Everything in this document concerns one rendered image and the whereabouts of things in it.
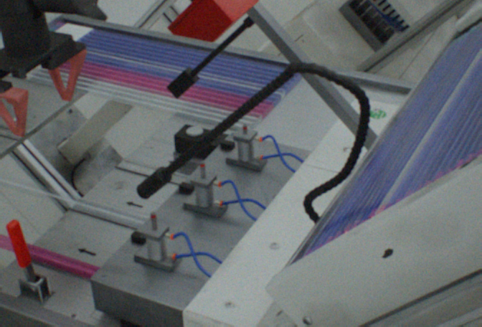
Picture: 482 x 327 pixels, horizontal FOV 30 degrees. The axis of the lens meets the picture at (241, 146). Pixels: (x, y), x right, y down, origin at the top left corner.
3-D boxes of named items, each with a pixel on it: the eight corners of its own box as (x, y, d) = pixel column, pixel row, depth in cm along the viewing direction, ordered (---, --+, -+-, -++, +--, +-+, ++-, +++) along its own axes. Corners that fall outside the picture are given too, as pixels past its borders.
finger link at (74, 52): (97, 97, 120) (85, 32, 115) (64, 122, 115) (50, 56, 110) (57, 88, 123) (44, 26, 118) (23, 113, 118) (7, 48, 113)
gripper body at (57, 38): (77, 48, 114) (66, -7, 110) (25, 83, 107) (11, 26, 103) (36, 41, 117) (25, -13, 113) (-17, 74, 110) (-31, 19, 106)
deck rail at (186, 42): (63, 46, 176) (58, 16, 172) (69, 41, 177) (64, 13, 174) (415, 122, 146) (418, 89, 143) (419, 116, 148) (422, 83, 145)
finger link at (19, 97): (65, 122, 115) (51, 56, 110) (29, 150, 110) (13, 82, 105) (24, 112, 118) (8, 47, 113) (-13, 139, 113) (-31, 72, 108)
